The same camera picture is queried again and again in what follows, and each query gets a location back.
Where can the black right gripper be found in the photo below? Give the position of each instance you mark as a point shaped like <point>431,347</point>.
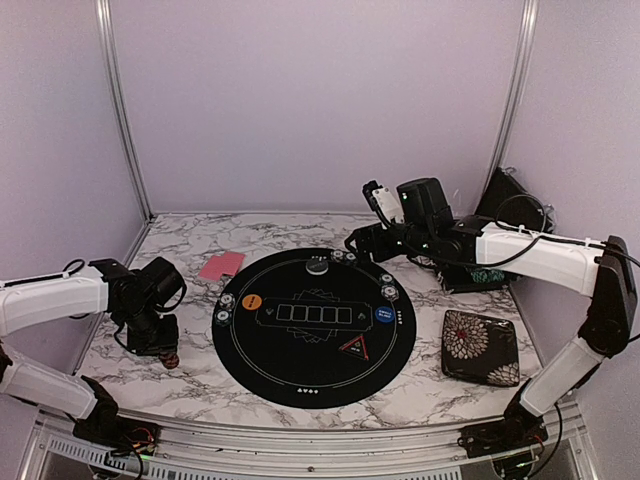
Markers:
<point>362,236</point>

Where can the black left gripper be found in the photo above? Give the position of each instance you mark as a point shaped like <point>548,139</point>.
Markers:
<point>168,343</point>

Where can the red poker chip stack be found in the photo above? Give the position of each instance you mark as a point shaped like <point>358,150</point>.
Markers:
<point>170,361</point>

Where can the grey chip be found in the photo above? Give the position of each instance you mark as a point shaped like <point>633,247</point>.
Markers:
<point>338,255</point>
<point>390,293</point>
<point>227,302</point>

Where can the blue small blind button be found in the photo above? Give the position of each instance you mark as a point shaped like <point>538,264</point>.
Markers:
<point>385,315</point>

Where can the orange big blind button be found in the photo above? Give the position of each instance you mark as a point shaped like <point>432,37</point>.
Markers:
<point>252,302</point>

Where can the black dealer button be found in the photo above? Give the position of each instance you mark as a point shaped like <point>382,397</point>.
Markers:
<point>317,266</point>

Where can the red triangle all-in marker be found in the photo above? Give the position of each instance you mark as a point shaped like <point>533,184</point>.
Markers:
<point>356,347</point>

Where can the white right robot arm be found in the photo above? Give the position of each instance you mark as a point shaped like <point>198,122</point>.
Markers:
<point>598,270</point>

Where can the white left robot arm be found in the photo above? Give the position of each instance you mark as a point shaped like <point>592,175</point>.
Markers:
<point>44,313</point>

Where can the black poker chip case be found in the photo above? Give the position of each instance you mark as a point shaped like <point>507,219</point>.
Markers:
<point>505,205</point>

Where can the red playing card deck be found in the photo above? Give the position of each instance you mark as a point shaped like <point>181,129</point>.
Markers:
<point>227,264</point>

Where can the floral patterned pouch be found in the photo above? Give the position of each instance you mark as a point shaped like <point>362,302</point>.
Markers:
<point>479,349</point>

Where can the round black poker mat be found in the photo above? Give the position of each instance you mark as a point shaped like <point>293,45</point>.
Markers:
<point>287,351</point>

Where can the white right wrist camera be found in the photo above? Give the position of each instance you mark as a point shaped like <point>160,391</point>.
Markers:
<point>382,202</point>

